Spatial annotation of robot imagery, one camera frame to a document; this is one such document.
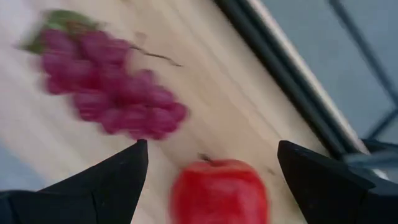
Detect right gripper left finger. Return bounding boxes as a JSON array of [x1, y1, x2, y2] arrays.
[[0, 139, 149, 224]]

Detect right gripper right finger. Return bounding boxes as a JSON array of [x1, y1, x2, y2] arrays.
[[277, 139, 398, 224]]

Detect red apple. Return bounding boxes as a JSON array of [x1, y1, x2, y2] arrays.
[[169, 152, 270, 224]]

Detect black aluminium table frame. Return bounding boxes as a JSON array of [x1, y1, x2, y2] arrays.
[[213, 0, 398, 159]]

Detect purple grape bunch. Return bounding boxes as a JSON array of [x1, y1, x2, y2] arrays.
[[18, 9, 190, 141]]

